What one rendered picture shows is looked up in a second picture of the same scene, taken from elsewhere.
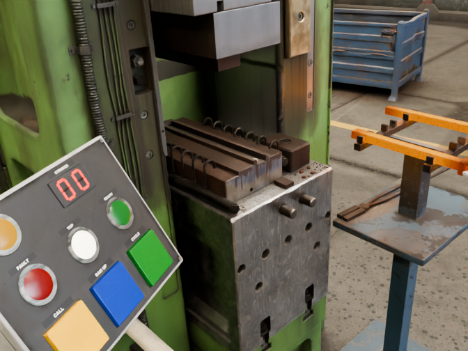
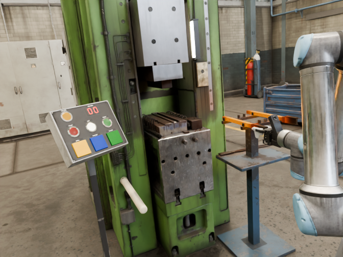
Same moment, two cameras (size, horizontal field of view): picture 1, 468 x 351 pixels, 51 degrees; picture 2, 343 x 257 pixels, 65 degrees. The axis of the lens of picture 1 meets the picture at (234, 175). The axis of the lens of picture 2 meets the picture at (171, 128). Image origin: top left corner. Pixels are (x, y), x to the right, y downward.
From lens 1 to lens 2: 0.81 m
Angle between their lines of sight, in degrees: 22
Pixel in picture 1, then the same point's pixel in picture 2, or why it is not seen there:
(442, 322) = (293, 227)
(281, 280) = (185, 173)
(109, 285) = (96, 139)
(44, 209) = (81, 114)
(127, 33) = (127, 73)
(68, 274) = (83, 132)
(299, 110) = (205, 109)
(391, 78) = not seen: hidden behind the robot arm
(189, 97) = (168, 105)
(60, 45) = (104, 75)
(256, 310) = (171, 182)
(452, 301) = not seen: hidden behind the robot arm
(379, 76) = not seen: hidden behind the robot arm
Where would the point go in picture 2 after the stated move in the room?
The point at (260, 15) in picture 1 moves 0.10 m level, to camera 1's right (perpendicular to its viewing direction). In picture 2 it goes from (172, 67) to (188, 66)
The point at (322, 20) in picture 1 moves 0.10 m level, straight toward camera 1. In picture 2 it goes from (216, 74) to (211, 75)
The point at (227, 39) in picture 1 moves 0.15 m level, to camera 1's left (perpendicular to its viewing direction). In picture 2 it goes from (158, 74) to (136, 76)
